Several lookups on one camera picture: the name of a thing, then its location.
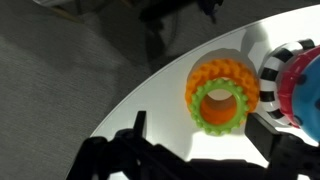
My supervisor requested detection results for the red toy ring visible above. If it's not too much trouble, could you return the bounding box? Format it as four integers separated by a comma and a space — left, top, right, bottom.
277, 45, 320, 129

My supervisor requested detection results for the light green bumpy ring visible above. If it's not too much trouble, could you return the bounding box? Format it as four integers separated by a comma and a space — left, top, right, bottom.
188, 77, 250, 136

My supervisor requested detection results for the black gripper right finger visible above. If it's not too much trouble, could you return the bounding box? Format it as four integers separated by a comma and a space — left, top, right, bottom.
245, 113, 281, 162

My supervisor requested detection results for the orange bumpy toy ring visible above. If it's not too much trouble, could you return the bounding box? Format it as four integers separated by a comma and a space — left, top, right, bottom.
184, 58, 260, 126

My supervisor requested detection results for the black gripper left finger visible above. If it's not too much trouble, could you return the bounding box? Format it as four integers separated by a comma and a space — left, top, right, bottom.
133, 111, 147, 138

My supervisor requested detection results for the white round pedestal table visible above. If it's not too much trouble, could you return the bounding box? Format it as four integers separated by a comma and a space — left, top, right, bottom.
89, 4, 320, 180

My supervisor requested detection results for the blue toy ring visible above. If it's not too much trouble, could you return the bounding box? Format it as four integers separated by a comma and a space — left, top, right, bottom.
291, 56, 320, 143

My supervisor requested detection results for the black and white striped ring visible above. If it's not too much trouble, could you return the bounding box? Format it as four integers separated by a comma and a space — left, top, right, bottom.
258, 38, 316, 127

